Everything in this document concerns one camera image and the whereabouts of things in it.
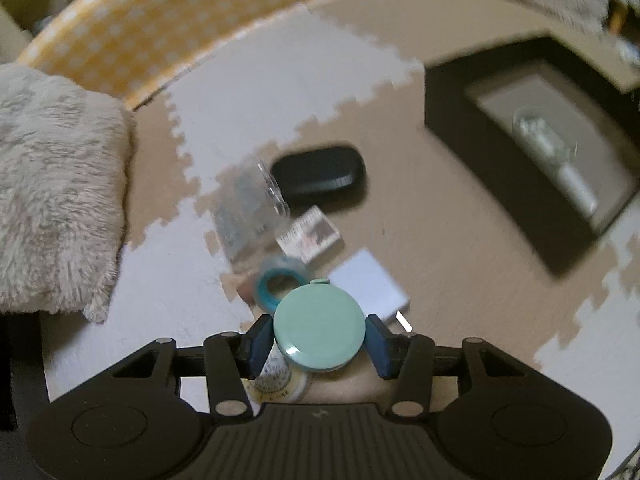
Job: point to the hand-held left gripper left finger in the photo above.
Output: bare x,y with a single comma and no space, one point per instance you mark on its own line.
257,345

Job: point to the black storage box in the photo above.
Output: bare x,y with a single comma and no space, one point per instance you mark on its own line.
445,110

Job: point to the black oval case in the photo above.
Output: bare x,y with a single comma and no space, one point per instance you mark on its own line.
317,172

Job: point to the beige white foam puzzle mat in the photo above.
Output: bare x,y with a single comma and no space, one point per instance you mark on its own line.
450,260

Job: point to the clear plastic blister pack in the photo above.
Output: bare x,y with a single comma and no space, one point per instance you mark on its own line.
245,210

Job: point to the small printed box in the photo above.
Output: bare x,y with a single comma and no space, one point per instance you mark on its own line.
312,232

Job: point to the yellow white round spool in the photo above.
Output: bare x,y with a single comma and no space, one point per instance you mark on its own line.
280,386

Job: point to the teal tape roll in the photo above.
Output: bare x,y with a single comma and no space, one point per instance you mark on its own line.
264,291

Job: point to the mint green round case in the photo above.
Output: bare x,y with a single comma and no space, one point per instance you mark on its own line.
317,327

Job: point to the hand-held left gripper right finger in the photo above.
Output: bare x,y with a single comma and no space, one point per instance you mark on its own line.
380,350

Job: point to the white card box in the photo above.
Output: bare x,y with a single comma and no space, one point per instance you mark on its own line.
370,285

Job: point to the clear round container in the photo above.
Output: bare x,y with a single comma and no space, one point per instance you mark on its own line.
545,140

